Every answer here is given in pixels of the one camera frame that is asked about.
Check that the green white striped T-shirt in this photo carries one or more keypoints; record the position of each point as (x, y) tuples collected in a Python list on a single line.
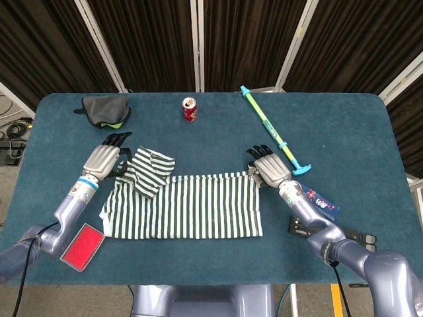
[(205, 204)]

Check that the white framed dark partition panel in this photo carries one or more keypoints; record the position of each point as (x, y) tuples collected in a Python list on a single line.
[(409, 132), (251, 43), (357, 43), (16, 97), (49, 39), (148, 43)]

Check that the grey cloth with green lining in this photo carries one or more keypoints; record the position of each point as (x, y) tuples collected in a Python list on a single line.
[(102, 109)]

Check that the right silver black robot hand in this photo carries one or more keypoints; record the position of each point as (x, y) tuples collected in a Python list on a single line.
[(272, 170)]

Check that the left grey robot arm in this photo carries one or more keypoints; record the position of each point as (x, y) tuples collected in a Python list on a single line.
[(69, 204)]

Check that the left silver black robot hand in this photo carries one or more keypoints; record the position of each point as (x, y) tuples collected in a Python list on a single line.
[(100, 160)]

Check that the white table leg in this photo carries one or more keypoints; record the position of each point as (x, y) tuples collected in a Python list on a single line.
[(294, 300)]

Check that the red rectangular card case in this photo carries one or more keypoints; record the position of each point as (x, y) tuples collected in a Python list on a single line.
[(82, 246)]

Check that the black folding stand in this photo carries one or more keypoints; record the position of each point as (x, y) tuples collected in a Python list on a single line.
[(297, 228)]

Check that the red soda can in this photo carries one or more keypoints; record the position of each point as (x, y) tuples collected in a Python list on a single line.
[(190, 112)]

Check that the white metal rack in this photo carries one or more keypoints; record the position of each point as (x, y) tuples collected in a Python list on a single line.
[(416, 193)]

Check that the teal yellow toy stick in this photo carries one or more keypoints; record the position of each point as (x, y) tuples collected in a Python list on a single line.
[(269, 127)]

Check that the grey robot torso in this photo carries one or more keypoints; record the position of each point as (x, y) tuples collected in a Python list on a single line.
[(201, 300)]

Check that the black floor power box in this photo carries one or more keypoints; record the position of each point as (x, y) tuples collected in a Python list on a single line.
[(11, 153)]

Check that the dark blue printed box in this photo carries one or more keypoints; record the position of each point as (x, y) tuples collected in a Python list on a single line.
[(325, 206)]

